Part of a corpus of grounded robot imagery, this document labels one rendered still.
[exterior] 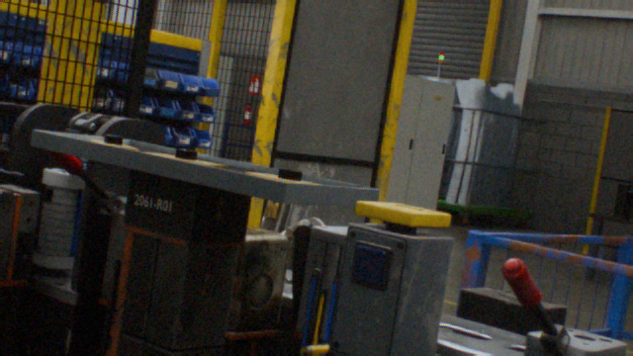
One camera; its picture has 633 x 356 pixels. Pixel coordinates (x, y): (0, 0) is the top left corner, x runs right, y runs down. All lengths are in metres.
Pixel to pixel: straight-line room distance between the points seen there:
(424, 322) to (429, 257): 0.06
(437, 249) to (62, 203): 0.65
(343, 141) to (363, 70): 0.36
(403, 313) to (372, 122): 4.16
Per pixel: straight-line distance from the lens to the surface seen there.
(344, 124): 4.79
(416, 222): 0.82
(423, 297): 0.85
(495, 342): 1.19
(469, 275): 3.28
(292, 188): 0.86
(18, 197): 1.30
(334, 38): 4.66
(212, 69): 6.04
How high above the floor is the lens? 1.22
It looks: 3 degrees down
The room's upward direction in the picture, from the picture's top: 9 degrees clockwise
